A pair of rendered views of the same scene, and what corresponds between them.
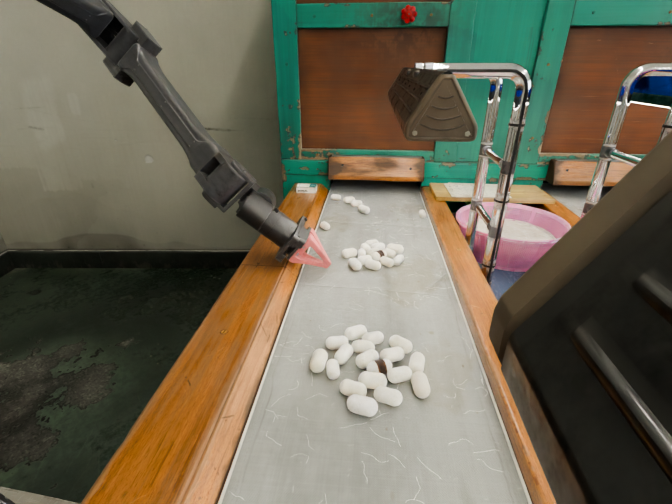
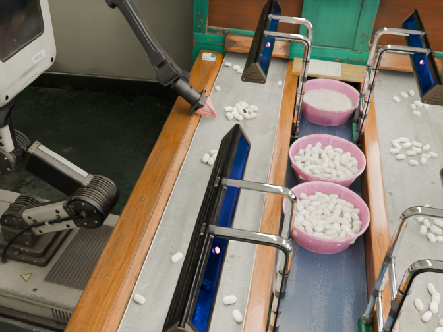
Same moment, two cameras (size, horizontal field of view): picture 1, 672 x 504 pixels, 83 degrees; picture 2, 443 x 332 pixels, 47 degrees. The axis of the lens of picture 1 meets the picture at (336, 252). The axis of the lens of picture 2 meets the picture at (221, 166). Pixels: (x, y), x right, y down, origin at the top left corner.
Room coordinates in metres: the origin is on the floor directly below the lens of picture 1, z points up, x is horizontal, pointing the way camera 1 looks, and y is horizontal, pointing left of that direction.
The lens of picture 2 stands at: (-1.01, -0.11, 1.84)
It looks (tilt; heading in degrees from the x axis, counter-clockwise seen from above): 38 degrees down; 3
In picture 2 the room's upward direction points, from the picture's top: 3 degrees clockwise
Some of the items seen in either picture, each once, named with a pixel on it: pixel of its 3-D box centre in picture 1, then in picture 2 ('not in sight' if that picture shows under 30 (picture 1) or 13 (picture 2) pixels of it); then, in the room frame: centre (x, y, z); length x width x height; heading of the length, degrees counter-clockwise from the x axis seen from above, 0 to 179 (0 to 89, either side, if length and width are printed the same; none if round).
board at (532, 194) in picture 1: (488, 192); (329, 70); (1.11, -0.46, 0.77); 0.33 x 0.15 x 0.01; 85
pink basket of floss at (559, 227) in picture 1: (507, 236); (327, 103); (0.89, -0.44, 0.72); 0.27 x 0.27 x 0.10
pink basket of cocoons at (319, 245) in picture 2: not in sight; (323, 219); (0.18, -0.37, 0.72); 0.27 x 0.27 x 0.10
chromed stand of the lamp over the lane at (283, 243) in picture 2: not in sight; (245, 276); (-0.23, -0.14, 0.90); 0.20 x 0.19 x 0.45; 175
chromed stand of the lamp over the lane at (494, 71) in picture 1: (448, 187); (281, 80); (0.74, -0.22, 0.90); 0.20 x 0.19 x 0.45; 175
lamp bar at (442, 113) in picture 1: (416, 90); (264, 33); (0.75, -0.15, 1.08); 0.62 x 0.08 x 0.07; 175
